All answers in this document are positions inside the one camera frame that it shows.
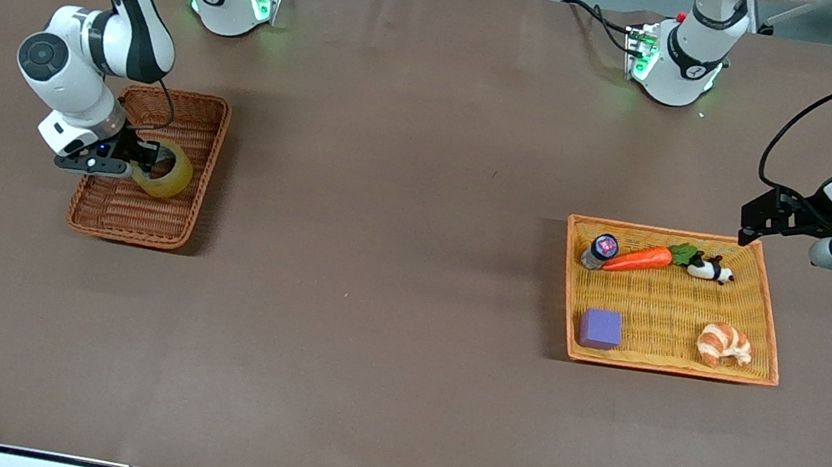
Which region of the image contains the black white panda toy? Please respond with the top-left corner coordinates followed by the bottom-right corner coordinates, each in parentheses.
top-left (684, 250), bottom-right (739, 289)

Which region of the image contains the orange toy carrot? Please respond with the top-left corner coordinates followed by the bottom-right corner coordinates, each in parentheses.
top-left (601, 229), bottom-right (706, 288)

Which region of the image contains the brown table cover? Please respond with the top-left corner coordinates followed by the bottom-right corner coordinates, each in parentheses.
top-left (0, 0), bottom-right (832, 467)

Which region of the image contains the orange wicker basket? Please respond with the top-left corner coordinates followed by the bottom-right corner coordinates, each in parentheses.
top-left (545, 208), bottom-right (801, 395)

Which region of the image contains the yellowish clear tape roll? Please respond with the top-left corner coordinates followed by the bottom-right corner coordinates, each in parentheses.
top-left (127, 133), bottom-right (198, 203)

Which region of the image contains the black left base cable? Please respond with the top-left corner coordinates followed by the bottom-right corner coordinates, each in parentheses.
top-left (554, 0), bottom-right (650, 58)

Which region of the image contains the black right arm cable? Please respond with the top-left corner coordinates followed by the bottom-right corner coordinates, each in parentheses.
top-left (119, 74), bottom-right (183, 139)

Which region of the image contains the brown wicker basket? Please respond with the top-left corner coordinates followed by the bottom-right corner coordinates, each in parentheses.
top-left (63, 75), bottom-right (235, 259)

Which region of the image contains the small bottle purple lid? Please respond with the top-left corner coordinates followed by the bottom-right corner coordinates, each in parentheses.
top-left (579, 230), bottom-right (623, 275)

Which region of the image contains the toy croissant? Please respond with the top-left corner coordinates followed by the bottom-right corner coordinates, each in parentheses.
top-left (693, 319), bottom-right (758, 374)

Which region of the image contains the purple foam cube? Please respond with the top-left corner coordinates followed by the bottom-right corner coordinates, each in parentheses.
top-left (575, 305), bottom-right (628, 354)

